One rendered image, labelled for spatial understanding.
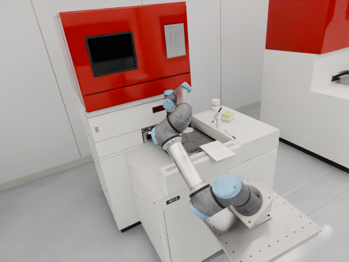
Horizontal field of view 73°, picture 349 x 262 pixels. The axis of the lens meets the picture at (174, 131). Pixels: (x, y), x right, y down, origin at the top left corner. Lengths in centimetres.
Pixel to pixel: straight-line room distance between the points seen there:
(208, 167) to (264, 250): 54
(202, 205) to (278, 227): 38
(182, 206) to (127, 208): 79
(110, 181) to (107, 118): 53
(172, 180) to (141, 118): 65
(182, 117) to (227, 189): 41
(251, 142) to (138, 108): 84
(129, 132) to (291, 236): 123
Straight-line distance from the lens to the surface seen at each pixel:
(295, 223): 132
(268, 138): 174
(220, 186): 109
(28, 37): 309
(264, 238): 123
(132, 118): 179
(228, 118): 184
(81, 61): 158
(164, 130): 121
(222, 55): 400
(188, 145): 170
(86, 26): 158
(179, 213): 154
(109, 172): 193
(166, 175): 132
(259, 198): 122
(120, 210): 218
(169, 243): 167
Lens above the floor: 176
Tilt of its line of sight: 27 degrees down
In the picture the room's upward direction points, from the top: 6 degrees counter-clockwise
